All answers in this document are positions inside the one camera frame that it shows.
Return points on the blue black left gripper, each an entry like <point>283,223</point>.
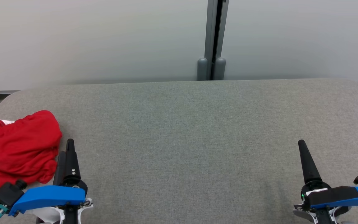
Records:
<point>48,196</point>

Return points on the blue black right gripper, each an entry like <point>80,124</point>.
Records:
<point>337,196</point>

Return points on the red shorts with white trim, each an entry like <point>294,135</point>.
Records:
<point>26,140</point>

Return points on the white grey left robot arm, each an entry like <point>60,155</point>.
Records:
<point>47,216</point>

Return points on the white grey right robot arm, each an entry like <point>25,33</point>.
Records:
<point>303,214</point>

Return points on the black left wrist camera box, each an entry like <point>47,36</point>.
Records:
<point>6,193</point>

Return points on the grey rounded post cap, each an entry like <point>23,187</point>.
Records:
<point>202,70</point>
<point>220,70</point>

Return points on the grey vertical partition post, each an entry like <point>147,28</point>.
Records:
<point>210,31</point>

